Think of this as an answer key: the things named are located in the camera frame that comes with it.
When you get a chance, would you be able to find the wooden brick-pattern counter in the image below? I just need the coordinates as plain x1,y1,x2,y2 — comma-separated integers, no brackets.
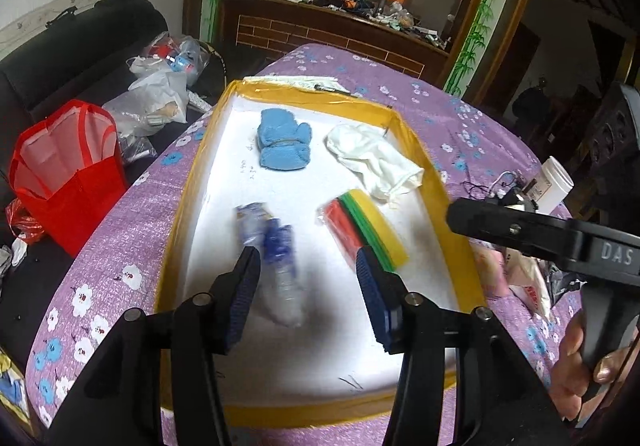
220,0,451,77

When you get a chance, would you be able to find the clutter pile on counter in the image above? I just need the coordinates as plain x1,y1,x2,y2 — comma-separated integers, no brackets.
280,0,451,47

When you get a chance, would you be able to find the striped cord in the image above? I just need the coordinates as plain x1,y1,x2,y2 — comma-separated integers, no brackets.
200,41,236,92

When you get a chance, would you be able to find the blue knitted towel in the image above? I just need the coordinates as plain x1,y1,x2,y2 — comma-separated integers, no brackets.
256,108,313,172

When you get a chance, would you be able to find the person's right hand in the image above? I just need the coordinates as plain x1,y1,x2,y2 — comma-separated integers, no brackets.
547,311,631,422

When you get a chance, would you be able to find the red fabric shopping bag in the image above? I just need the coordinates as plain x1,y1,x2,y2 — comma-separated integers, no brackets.
9,99,132,258

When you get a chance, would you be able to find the white plastic jar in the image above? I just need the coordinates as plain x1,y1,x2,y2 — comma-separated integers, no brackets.
532,156,575,214

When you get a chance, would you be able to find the pack of coloured sponges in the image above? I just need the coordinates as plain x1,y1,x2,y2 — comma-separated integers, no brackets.
316,189,410,272

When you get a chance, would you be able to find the red crinkled plastic bag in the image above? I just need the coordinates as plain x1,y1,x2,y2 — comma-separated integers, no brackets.
5,201,46,247

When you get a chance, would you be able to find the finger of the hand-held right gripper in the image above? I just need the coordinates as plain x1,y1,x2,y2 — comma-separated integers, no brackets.
446,197,586,272

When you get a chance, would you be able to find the white plastic bag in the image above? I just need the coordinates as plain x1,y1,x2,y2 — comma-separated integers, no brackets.
127,56,188,122

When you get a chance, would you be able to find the white foam box yellow tape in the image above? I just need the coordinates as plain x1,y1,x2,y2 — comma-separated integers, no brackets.
152,76,488,427

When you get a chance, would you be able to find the small black device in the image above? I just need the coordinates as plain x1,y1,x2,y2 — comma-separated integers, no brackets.
492,189,538,213

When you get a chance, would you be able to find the black cable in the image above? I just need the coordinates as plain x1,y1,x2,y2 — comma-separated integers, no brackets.
460,171,521,201

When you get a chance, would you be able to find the clear crinkled plastic bag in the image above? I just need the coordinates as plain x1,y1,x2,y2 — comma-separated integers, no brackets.
102,89,188,164

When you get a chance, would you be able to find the clear bag with red items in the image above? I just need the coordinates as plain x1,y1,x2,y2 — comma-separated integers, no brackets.
147,34,211,87

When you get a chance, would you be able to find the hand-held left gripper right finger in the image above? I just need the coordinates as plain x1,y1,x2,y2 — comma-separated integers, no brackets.
354,245,571,446

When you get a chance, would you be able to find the yellow blue printed bag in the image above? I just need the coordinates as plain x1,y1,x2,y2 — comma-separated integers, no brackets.
0,351,31,427

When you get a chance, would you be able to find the dark cloth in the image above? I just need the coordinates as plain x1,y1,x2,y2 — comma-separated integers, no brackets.
512,76,556,127

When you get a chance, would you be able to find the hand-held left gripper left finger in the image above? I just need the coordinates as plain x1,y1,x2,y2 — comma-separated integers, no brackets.
45,246,263,446

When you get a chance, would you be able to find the white packet red print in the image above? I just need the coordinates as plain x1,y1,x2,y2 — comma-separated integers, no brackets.
505,249,553,317

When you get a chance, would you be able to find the white cloth glove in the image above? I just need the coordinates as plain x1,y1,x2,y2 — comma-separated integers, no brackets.
325,122,426,204

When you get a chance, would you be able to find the black sofa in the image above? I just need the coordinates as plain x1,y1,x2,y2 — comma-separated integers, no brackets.
0,0,231,377

